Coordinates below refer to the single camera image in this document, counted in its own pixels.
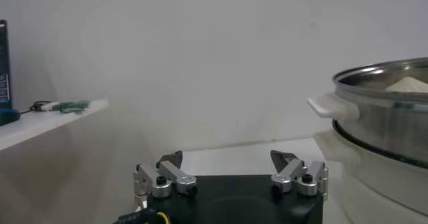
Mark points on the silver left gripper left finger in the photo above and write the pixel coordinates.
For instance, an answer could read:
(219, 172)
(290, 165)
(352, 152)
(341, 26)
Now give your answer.
(167, 173)

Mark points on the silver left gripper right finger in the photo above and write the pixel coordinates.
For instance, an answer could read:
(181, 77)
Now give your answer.
(294, 170)

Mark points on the white steamed baozi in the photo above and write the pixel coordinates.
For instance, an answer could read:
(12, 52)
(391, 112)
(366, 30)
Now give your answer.
(409, 85)

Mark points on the perforated steel steamer basket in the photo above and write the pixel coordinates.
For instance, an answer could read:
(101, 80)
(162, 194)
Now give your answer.
(384, 128)

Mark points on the white electric pot base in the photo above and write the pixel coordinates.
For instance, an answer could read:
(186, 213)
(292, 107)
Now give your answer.
(368, 178)

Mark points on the green hand tool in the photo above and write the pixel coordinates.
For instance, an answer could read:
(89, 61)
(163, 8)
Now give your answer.
(75, 106)

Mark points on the small white and dark device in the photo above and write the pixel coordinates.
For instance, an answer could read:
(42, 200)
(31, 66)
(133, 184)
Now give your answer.
(51, 106)

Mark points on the white side table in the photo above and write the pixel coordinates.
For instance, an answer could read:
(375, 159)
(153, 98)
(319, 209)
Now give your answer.
(40, 125)

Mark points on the dark blue printed box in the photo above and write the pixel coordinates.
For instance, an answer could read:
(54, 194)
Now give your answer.
(4, 65)

